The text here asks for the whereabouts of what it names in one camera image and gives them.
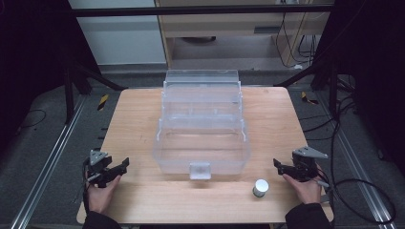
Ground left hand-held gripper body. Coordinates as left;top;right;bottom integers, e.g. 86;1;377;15
83;149;114;189

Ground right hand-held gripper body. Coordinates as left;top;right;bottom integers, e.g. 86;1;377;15
290;145;330;183

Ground person's right hand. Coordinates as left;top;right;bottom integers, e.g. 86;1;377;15
282;173;323;205

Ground person's left hand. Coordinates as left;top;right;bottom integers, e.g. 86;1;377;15
85;174;122;215

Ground small white-lidded jar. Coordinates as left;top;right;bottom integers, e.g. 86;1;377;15
252;178;270;198

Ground yellow black tape strip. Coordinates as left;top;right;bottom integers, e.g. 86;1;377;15
300;91;320;106
96;93;110;112

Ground black metal stand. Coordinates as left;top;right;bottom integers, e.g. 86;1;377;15
61;60;128;125
274;60;340;120

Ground clear plastic storage box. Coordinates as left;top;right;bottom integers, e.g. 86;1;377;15
152;69;252;181

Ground black curtain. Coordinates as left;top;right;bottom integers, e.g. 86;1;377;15
0;0;103;160
313;0;405;179

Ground white cabinet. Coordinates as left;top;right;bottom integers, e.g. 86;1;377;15
68;0;167;67

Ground wooden shelf unit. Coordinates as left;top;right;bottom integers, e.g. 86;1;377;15
154;0;336;70

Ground black horizontal bar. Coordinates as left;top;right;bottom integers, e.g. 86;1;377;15
68;3;336;18

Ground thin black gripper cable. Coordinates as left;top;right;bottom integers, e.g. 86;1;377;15
72;157;92;214

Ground metal floor rail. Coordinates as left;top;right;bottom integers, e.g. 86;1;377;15
9;94;89;229
314;92;397;229

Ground thin black floor cable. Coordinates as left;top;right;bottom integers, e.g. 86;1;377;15
18;109;48;130

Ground hanging black cables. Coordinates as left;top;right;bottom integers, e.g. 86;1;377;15
274;0;319;70

